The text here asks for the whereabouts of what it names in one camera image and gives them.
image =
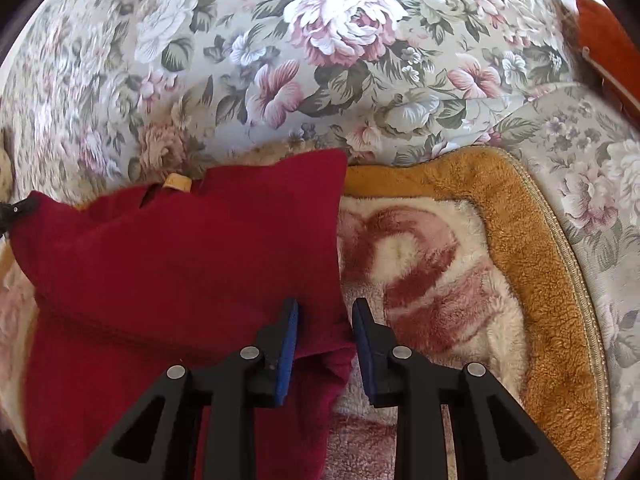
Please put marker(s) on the small-flowered floral bed sheet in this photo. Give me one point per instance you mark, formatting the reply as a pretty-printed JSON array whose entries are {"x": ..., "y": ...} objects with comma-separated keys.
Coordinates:
[{"x": 595, "y": 200}]

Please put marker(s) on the orange ribbed cushion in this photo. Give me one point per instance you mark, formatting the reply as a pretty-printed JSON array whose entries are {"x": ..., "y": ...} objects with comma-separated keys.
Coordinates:
[{"x": 607, "y": 45}]

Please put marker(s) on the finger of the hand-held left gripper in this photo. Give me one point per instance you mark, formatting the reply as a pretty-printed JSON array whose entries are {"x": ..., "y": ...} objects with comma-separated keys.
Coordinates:
[{"x": 7, "y": 217}]

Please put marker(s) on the orange and cream plush blanket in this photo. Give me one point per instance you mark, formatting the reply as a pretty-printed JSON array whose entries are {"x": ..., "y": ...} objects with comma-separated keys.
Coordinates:
[{"x": 465, "y": 280}]

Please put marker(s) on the large-flowered floral quilt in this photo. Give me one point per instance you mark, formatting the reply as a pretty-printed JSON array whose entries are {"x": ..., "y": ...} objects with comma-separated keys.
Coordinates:
[{"x": 320, "y": 55}]

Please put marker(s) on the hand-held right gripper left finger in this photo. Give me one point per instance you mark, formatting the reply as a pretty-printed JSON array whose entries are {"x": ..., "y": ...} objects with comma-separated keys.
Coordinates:
[{"x": 286, "y": 345}]

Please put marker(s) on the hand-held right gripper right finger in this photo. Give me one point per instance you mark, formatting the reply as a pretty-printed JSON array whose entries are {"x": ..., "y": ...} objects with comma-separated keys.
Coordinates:
[{"x": 362, "y": 345}]

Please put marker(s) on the dark red knitted garment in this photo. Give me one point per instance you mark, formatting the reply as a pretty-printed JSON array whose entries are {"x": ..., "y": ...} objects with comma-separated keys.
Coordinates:
[{"x": 165, "y": 270}]

